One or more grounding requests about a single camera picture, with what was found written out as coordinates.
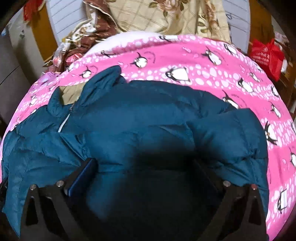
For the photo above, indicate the red fringed wall hanging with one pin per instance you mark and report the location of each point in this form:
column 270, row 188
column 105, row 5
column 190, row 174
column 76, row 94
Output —
column 31, row 8

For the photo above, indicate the cream floral quilt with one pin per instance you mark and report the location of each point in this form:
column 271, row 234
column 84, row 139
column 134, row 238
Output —
column 169, row 17

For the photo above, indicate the grey refrigerator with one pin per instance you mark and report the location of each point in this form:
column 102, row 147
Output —
column 14, row 83

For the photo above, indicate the pink penguin print bedspread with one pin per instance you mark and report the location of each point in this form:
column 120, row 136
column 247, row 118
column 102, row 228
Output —
column 200, row 63

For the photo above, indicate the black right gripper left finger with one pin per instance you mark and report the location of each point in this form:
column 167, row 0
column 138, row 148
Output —
column 59, row 211

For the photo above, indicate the red gift bag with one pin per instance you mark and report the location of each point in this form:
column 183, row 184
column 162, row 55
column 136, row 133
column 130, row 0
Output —
column 269, row 57

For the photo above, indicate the wooden chair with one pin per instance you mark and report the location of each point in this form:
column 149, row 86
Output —
column 286, row 82

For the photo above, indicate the teal quilted puffer jacket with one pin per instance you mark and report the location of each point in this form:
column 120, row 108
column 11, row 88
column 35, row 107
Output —
column 148, row 138

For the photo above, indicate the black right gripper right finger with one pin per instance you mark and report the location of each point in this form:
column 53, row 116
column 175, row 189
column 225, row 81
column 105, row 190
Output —
column 238, row 201

